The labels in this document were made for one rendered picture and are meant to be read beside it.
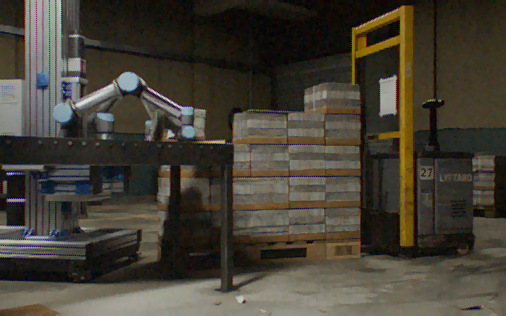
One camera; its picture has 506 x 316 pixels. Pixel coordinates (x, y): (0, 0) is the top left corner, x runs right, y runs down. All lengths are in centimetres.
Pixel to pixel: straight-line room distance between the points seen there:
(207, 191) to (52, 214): 100
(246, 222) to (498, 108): 686
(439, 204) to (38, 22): 310
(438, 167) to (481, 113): 583
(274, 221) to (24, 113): 181
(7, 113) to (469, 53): 814
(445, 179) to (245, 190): 156
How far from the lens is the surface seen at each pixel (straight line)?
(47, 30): 402
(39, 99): 398
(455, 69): 1066
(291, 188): 412
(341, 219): 431
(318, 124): 422
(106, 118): 410
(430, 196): 453
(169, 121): 383
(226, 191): 312
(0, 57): 1034
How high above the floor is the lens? 67
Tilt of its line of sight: level
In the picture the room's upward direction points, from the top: straight up
